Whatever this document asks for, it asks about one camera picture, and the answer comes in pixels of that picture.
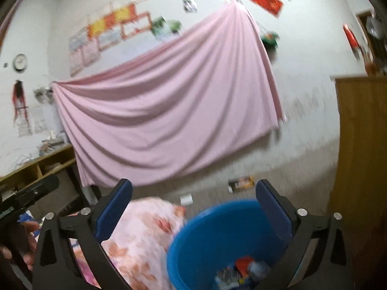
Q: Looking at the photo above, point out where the pink hanging cloth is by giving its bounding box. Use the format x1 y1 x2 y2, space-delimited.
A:
51 3 288 188

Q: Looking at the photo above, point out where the person's left hand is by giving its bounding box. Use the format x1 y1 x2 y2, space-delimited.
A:
0 220 39 272

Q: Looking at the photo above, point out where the red tassel wall decoration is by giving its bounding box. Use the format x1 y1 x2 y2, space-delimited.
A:
10 80 31 128

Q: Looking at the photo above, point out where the stack of papers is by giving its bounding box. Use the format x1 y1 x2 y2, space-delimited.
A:
38 131 66 155

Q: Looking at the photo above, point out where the white cable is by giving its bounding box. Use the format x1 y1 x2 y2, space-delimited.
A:
15 153 37 167

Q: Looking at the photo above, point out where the red packet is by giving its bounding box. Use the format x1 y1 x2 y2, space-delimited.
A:
236 256 256 278

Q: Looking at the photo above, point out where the wooden cabinet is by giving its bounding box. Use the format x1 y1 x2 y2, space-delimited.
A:
328 76 387 290

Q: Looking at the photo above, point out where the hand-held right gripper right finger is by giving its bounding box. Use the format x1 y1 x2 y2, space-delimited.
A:
255 179 354 290

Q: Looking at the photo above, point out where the wooden door frame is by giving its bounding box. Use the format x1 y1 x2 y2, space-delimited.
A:
356 9 387 76

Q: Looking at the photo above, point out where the white wall paper sheet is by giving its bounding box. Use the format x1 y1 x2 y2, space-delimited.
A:
16 106 46 138

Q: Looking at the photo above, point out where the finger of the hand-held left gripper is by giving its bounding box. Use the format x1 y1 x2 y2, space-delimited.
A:
16 174 60 210

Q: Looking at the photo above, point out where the green snack wrapper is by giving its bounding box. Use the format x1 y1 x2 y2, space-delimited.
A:
215 266 242 289

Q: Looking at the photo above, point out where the green and red hanging bag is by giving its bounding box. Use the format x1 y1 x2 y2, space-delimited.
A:
260 30 280 49

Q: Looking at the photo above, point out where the pink floral blanket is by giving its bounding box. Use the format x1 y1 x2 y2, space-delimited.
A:
69 196 187 290

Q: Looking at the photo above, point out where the dark snack wrapper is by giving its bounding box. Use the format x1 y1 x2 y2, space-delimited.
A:
227 175 255 193

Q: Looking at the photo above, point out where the green landscape wall poster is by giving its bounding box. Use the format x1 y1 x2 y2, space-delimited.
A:
151 16 182 42

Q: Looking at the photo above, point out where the wooden shelf desk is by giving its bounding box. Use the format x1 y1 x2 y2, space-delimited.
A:
0 143 89 216

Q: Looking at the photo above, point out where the red hanging ornament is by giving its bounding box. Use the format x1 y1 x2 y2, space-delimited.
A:
342 23 360 51

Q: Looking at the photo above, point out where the round wall clock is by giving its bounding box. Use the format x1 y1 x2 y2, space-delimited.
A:
13 53 29 73

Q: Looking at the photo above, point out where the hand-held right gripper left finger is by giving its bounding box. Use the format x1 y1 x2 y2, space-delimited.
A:
32 178 134 290

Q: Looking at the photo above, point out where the red paper wall poster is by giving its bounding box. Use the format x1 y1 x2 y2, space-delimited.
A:
248 0 284 17

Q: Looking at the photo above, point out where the wall rack with papers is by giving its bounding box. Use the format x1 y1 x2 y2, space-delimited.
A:
33 86 54 103

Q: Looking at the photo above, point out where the row of wall certificates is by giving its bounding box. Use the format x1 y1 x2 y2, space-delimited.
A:
68 0 169 78

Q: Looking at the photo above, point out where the blue plastic bucket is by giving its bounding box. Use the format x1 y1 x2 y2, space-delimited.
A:
166 199 299 290

